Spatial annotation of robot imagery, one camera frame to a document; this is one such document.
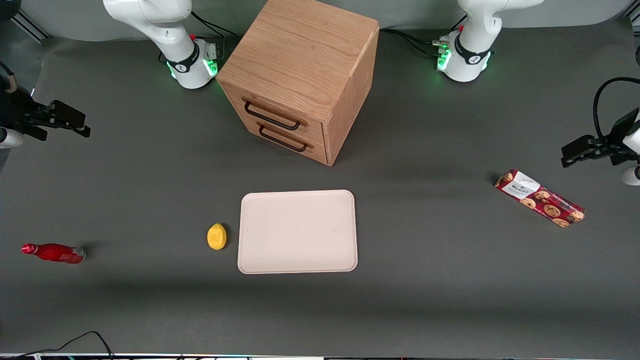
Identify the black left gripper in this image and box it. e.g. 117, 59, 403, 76
561, 116, 640, 169

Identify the wooden drawer cabinet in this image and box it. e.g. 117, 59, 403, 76
216, 0, 380, 167

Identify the black base cable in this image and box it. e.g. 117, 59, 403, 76
190, 11, 240, 63
379, 27, 451, 59

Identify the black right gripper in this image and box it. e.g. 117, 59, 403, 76
0, 87, 92, 142

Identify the beige plastic tray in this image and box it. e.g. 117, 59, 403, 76
237, 189, 359, 275

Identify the yellow lemon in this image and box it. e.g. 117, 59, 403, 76
207, 223, 228, 251

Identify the black cable at table edge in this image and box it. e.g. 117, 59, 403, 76
0, 330, 116, 360

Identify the dark metal drawer handle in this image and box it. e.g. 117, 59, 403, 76
257, 124, 310, 153
243, 97, 303, 132

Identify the black right base cable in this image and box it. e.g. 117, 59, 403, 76
190, 11, 240, 63

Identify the red bottle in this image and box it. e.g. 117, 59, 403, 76
21, 243, 87, 265

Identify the red cookie package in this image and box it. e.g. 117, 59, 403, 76
494, 169, 587, 229

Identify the wooden drawer with handle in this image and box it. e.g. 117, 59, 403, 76
222, 84, 327, 147
236, 111, 329, 166

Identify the black left base cable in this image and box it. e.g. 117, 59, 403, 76
379, 27, 451, 59

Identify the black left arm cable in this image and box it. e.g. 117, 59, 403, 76
592, 77, 640, 142

